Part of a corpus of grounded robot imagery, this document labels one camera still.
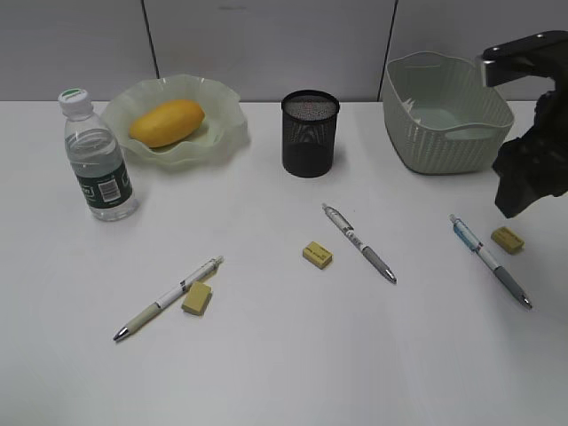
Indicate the grey grip white pen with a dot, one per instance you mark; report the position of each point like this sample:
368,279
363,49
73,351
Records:
366,251

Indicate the yellow mango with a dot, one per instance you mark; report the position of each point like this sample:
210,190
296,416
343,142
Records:
168,123

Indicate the yellow eraser far right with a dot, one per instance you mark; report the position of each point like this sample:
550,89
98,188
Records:
508,240

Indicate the black mesh pen holder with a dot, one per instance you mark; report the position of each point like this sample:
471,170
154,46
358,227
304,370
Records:
309,120

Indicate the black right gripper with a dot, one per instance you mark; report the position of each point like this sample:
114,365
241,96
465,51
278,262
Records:
535,165

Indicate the pale green wavy plate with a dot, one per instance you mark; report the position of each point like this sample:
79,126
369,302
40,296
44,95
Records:
223,131

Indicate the white waste paper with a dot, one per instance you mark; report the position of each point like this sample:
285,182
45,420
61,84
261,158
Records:
408,106

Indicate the blue clip grey grip pen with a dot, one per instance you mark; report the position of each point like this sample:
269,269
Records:
476,246

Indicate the yellow eraser with label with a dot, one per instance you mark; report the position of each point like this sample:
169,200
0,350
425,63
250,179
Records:
317,255

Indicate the pale green plastic basket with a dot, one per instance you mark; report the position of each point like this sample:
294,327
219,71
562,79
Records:
463,122

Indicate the beige grip white pen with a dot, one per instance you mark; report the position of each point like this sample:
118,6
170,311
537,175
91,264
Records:
164,301

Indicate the yellow eraser beside beige pen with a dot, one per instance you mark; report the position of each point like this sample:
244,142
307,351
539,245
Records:
197,299

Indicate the clear plastic water bottle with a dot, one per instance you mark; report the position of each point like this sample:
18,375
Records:
96,158

